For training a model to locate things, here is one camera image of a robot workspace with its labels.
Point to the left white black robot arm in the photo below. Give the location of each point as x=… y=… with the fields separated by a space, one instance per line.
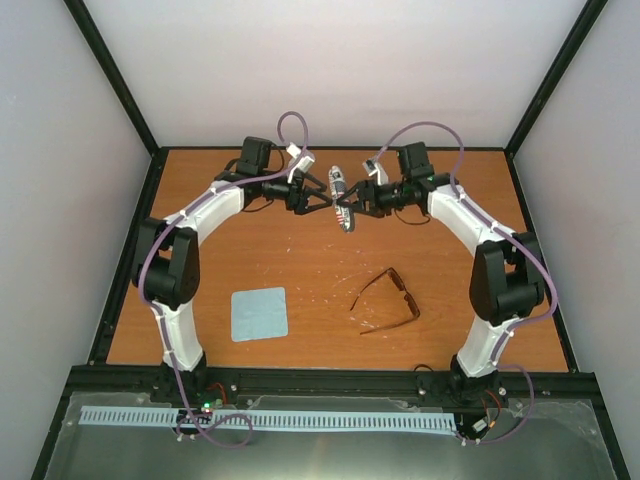
x=166 y=265

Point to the black frame post left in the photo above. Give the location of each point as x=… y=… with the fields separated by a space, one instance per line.
x=96 y=43

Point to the brown tinted sunglasses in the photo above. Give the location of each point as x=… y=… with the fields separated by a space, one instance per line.
x=387 y=293

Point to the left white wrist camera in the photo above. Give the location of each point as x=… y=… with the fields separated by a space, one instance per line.
x=301 y=161

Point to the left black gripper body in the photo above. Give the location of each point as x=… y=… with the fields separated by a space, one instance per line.
x=291 y=201

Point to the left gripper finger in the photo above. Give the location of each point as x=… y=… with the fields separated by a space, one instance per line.
x=314 y=204
x=320 y=186

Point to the black aluminium front rail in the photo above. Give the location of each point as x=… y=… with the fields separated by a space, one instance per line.
x=161 y=384

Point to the light blue cleaning cloth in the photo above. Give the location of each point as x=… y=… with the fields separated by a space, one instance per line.
x=259 y=314

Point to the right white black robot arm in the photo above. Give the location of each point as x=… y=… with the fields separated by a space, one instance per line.
x=506 y=282

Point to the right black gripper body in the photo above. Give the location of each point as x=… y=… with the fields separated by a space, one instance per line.
x=379 y=202

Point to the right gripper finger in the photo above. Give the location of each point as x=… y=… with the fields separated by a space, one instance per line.
x=353 y=207
x=356 y=192

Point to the black frame post right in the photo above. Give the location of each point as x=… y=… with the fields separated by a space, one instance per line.
x=571 y=45

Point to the light blue slotted cable duct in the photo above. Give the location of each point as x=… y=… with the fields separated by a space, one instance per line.
x=278 y=420

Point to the black frame post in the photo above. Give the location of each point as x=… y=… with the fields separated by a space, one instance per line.
x=96 y=43
x=571 y=45

